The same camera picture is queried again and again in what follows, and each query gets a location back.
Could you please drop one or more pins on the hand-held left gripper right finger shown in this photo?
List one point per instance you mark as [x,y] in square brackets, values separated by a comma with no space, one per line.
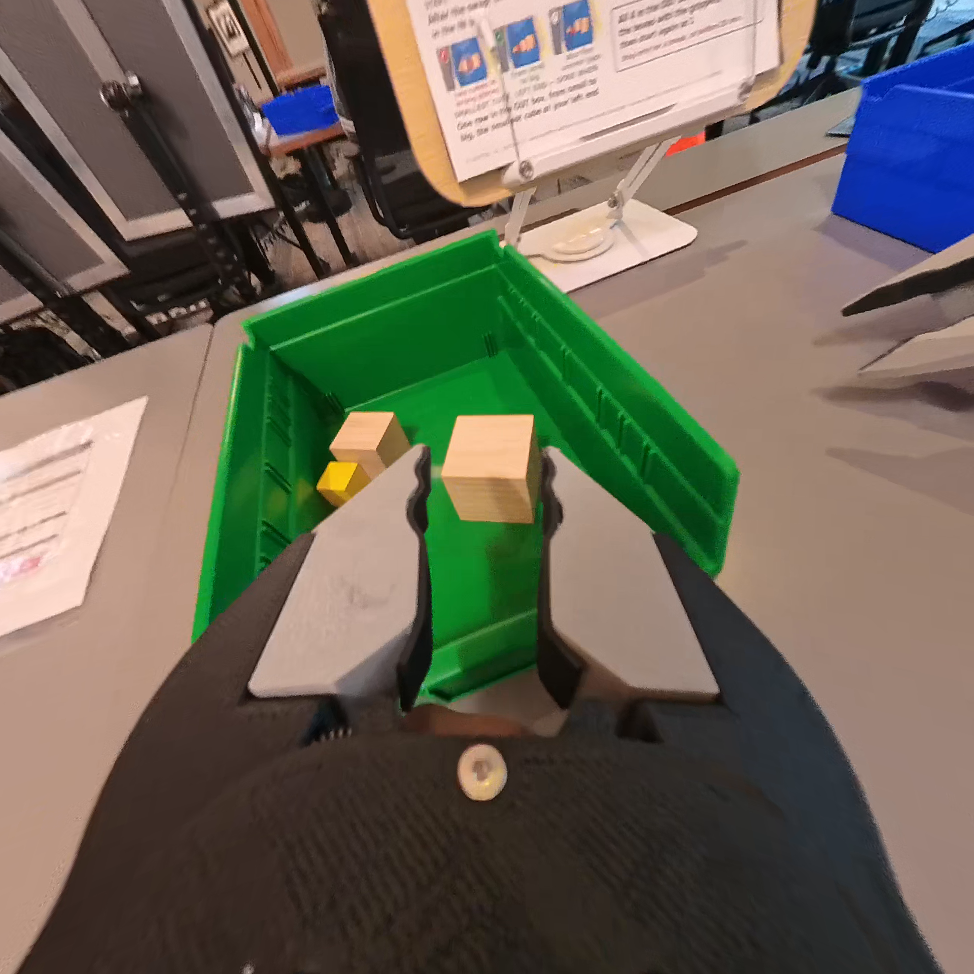
[624,609]

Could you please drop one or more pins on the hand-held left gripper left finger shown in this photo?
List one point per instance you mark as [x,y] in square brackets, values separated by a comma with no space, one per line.
[342,601]

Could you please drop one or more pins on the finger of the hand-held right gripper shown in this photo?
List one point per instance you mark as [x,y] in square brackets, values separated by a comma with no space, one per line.
[928,357]
[928,278]

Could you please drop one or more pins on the small yellow cube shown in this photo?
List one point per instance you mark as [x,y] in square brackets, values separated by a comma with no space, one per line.
[339,479]

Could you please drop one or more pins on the blue plastic bin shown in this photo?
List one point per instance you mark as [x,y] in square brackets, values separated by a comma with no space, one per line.
[905,152]
[300,110]

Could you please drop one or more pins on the medium wooden cube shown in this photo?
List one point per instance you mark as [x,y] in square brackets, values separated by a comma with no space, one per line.
[365,437]

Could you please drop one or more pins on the large wooden cube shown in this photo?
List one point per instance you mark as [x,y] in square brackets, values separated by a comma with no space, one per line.
[491,464]

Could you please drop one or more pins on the green plastic bin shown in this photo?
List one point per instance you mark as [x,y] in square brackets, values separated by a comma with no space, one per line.
[456,357]

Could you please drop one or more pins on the grey desk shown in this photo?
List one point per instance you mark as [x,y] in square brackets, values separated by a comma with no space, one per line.
[799,494]

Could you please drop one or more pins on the black phone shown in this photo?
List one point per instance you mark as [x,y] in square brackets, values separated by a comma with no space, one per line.
[839,126]

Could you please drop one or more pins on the wooden document stand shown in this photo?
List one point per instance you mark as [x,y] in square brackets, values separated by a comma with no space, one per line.
[654,236]

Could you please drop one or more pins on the orange traffic cone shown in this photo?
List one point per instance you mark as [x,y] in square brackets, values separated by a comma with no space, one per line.
[685,144]

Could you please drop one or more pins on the white paper sheet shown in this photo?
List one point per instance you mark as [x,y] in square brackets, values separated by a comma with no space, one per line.
[53,502]

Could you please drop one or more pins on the printed instruction sheet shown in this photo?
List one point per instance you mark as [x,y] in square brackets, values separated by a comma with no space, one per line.
[609,99]

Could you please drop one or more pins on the grey framed panel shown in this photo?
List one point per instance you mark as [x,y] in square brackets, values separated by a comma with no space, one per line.
[114,99]
[46,228]

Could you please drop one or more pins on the black office chair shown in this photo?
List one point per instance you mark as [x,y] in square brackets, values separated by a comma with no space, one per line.
[365,114]

